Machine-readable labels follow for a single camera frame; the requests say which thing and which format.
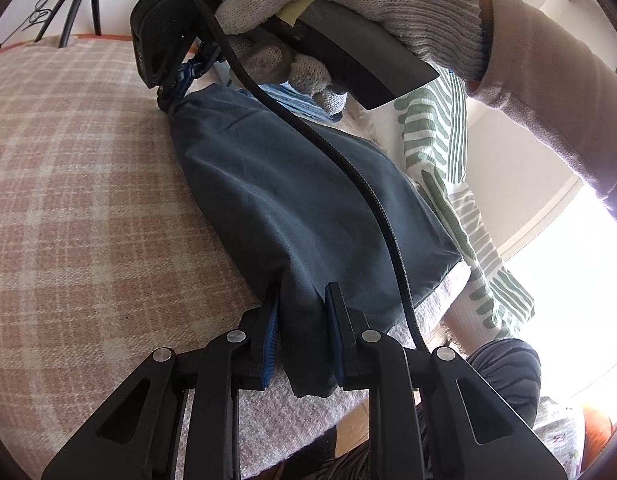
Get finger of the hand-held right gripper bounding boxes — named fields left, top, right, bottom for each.
left=176, top=45, right=222, bottom=87
left=156, top=81, right=190, bottom=114

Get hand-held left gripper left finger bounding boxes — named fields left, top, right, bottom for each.
left=41, top=292, right=282, bottom=480

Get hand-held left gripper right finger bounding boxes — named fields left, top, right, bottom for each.
left=325, top=282, right=569, bottom=480

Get dark blue pants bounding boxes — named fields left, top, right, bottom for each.
left=166, top=82, right=464, bottom=398

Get person's right forearm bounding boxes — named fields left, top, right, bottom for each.
left=465, top=0, right=617, bottom=241

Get light blue cloth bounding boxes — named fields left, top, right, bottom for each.
left=233, top=82, right=341, bottom=123

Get pink plaid blanket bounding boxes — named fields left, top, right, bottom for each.
left=0, top=34, right=471, bottom=480

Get white green striped cloth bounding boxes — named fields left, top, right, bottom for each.
left=338, top=72, right=536, bottom=341

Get white printed cloth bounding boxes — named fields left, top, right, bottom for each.
left=533, top=395, right=589, bottom=480

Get black ring light cable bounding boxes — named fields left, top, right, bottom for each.
left=0, top=0, right=56, bottom=58

